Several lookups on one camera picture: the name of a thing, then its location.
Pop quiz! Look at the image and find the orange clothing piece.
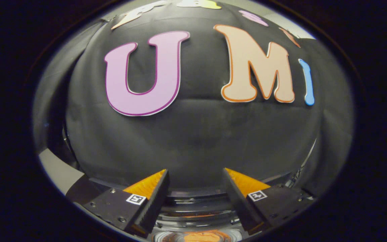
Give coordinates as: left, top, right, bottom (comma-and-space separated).
183, 231, 223, 242

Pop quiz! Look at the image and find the black light stand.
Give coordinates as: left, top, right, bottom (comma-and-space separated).
289, 138, 317, 189

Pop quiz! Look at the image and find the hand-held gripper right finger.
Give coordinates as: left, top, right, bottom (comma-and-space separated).
221, 167, 315, 235

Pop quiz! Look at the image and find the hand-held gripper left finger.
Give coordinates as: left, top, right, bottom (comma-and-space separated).
83, 169, 170, 238

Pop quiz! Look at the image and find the black backdrop cloth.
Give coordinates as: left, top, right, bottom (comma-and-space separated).
32, 0, 354, 197

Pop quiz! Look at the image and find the grey cabinet with white door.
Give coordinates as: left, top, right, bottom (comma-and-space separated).
38, 149, 113, 204

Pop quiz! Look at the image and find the grey washing machine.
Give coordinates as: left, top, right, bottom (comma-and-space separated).
152, 202, 249, 242

